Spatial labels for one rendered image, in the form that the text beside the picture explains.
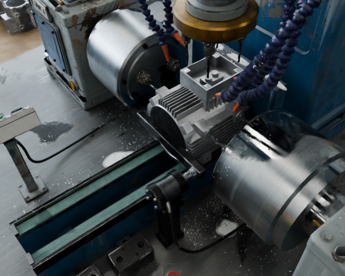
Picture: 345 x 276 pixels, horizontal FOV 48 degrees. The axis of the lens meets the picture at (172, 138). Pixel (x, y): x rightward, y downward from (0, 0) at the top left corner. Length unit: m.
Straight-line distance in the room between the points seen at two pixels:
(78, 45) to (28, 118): 0.33
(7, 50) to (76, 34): 1.89
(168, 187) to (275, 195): 0.23
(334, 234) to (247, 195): 0.19
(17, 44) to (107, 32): 2.04
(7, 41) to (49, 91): 1.70
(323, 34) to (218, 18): 0.26
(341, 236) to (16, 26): 2.89
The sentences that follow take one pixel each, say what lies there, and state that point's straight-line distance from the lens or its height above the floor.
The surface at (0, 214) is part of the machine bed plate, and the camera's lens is 1.19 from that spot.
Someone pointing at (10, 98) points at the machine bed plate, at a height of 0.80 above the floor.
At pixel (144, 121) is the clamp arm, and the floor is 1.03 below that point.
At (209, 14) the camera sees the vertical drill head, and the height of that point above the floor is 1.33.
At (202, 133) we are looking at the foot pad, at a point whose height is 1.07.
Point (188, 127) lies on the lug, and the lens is 0.88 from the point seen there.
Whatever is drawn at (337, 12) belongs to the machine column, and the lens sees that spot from 0.90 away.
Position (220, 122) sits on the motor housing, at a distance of 0.93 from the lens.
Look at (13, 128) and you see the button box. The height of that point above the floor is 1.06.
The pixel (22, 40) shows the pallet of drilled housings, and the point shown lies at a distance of 3.14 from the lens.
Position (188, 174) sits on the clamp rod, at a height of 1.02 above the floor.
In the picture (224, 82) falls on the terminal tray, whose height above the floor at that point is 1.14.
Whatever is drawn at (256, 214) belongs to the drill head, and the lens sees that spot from 0.77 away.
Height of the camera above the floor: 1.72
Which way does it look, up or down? 47 degrees down
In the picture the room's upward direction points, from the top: 2 degrees counter-clockwise
